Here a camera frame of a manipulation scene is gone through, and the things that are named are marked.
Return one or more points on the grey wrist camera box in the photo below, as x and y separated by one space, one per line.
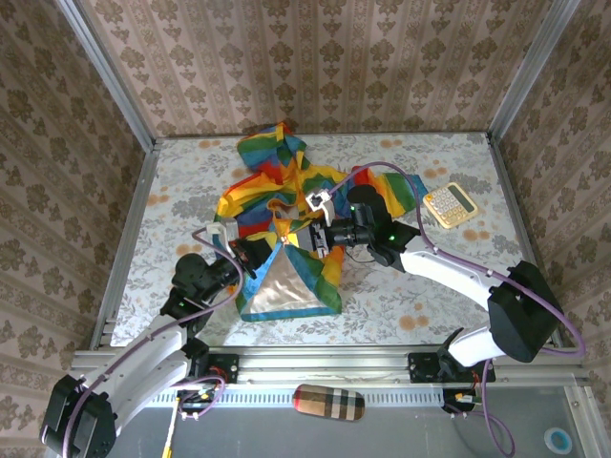
224 230
321 202

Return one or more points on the aluminium frame post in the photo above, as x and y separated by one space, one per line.
534 67
107 71

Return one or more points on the blue tape roll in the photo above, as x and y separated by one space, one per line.
557 440

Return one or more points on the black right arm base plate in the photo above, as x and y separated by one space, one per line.
451 369

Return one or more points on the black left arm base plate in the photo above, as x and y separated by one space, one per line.
215 367

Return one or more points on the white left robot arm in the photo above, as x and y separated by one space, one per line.
138 358

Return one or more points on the aluminium front rail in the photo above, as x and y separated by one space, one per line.
324 367

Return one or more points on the plaid glasses case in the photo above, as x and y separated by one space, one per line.
328 402

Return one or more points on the rainbow striped jacket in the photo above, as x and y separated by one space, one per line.
286 224

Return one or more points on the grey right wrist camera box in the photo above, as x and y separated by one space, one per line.
321 202

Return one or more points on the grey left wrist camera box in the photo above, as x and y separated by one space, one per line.
224 230

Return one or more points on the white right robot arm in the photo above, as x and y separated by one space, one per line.
477 296

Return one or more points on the beige calculator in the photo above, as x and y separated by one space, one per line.
450 204

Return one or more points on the aluminium table side rail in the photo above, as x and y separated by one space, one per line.
520 205
126 243

